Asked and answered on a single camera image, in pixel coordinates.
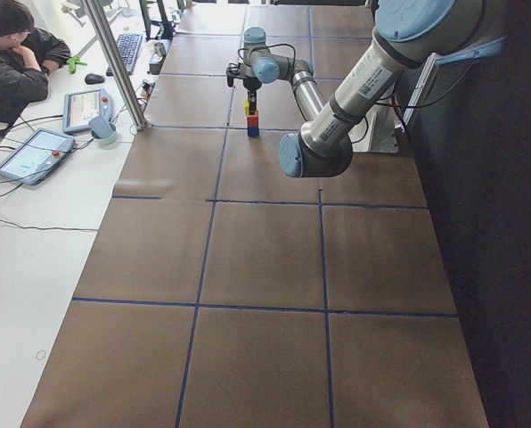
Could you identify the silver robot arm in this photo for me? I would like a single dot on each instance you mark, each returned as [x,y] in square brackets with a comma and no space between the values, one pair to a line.
[405,34]

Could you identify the black keyboard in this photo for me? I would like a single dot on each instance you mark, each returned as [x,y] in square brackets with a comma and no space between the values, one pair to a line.
[129,47]

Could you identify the brown paper table cover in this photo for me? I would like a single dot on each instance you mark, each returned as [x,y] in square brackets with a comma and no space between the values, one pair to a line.
[221,293]

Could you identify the blue teach pendant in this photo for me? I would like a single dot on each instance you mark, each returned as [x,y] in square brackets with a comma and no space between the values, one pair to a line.
[81,107]
[34,159]

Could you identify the seated person in black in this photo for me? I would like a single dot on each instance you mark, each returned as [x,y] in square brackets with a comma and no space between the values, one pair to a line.
[28,55]

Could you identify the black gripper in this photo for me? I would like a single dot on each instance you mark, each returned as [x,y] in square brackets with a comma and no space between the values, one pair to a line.
[250,86]

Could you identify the far blue teach pendant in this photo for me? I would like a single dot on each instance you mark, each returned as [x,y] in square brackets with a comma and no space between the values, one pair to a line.
[81,107]

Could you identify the red wooden block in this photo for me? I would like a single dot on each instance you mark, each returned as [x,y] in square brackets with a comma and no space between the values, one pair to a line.
[252,120]

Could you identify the black computer mouse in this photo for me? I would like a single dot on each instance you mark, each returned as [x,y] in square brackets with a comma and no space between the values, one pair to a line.
[94,79]

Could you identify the white camera pole with base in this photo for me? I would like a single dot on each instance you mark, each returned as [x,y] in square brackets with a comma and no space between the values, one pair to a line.
[376,132]

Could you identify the orange black connector box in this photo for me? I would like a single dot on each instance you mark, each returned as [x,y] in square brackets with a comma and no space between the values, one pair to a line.
[147,88]

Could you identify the aluminium frame post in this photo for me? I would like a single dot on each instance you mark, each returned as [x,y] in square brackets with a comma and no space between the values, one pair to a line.
[96,14]

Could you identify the near blue teach pendant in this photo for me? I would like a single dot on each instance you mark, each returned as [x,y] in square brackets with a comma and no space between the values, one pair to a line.
[34,159]

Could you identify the green plastic tool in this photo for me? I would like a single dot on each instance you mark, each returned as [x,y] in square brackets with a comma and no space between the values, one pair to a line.
[73,63]

